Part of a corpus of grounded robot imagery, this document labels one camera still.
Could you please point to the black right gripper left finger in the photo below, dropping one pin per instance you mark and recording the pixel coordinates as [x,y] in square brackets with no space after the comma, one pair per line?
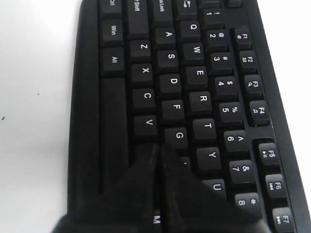
[128,207]

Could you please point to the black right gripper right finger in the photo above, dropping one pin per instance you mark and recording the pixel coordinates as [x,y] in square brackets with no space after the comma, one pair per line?
[189,206]

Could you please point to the black acer keyboard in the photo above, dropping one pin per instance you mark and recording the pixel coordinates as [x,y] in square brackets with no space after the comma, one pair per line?
[196,75]

